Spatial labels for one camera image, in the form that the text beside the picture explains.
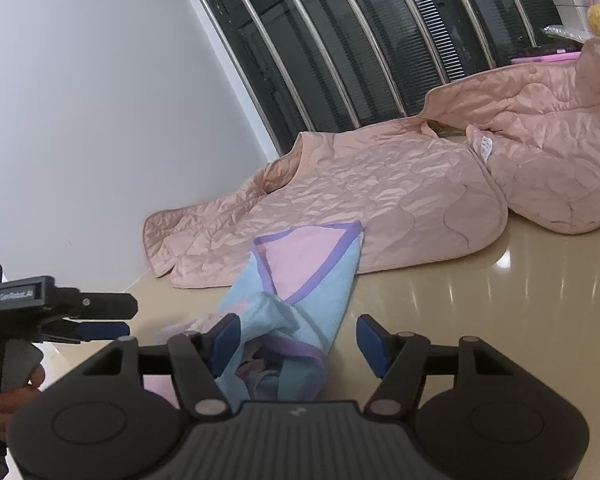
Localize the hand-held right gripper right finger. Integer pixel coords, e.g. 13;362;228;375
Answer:
356;314;506;418

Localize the pink and blue small garment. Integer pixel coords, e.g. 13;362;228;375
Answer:
142;221;365;403

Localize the dark window with blinds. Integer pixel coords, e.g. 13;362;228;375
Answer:
195;0;556;131

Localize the dark patterned packet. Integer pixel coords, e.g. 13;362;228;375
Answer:
542;25;593;42

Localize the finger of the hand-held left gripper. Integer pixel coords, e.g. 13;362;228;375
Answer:
55;287;138;321
42;320;131;343

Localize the magenta cloth item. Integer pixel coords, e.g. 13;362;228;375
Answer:
511;45;582;65

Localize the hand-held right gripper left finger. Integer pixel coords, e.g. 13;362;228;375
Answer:
82;313;241;418

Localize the pink quilted jacket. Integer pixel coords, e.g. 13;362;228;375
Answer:
142;37;600;289

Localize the person's left hand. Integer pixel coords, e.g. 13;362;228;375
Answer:
0;366;46;426

